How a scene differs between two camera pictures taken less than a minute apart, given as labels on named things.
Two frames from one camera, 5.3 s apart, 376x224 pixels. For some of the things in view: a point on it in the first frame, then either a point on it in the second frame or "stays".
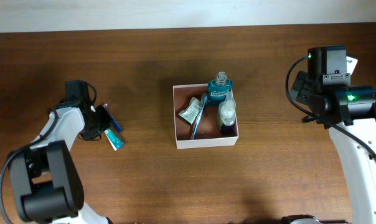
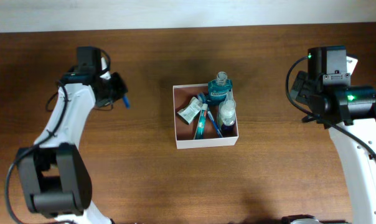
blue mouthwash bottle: [219, 88] stays
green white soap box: [190, 114] stays
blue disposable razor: [116, 124] -> [127, 102]
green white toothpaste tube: [114, 142] -> [201, 127]
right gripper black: [301, 85] stays
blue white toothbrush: [204, 98] -> [202, 97]
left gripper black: [101, 110] -> [122, 89]
